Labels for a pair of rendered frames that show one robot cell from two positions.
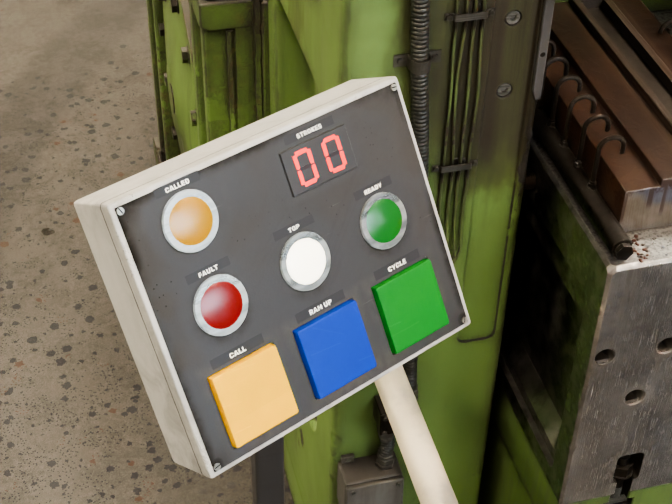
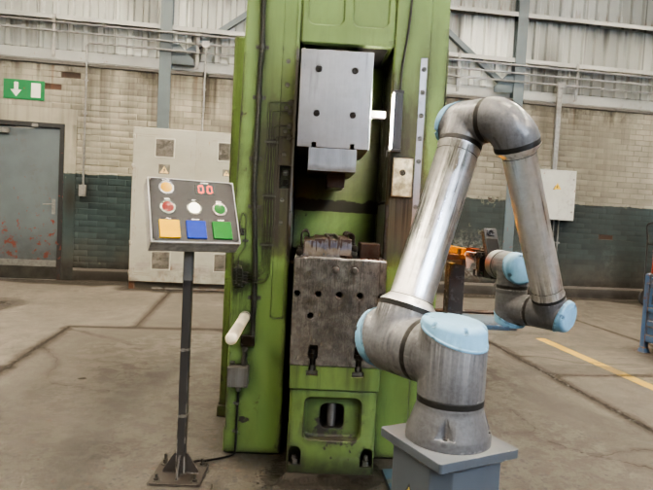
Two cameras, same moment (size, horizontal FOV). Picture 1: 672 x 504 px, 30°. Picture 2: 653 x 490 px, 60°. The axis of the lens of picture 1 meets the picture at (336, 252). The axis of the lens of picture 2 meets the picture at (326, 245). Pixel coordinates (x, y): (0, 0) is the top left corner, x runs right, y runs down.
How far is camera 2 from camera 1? 1.67 m
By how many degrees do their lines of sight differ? 40
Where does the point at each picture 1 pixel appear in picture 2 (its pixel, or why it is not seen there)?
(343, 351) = (197, 229)
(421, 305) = (224, 230)
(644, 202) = (310, 245)
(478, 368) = (278, 332)
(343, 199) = (209, 200)
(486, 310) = (280, 306)
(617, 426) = (305, 328)
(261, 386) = (172, 227)
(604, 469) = (303, 349)
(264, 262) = (183, 203)
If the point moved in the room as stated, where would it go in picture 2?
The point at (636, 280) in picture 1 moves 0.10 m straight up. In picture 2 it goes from (303, 262) to (304, 238)
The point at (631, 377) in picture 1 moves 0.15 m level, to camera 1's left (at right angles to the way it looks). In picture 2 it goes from (307, 305) to (272, 302)
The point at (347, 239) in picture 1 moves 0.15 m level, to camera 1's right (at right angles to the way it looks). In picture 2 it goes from (208, 208) to (244, 210)
